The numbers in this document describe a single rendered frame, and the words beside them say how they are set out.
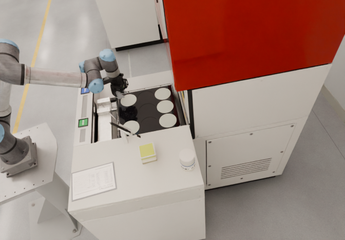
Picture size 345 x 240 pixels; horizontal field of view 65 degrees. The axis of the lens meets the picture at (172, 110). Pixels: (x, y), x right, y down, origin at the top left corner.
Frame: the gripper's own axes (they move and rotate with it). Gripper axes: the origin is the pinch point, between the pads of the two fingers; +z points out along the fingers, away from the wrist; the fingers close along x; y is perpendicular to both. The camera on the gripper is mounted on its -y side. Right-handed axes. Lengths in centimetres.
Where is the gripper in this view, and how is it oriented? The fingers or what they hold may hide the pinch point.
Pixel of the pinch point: (119, 96)
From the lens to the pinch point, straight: 172.7
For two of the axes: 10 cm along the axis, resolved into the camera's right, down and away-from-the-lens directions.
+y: 9.5, 1.7, -2.7
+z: 1.0, 6.4, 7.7
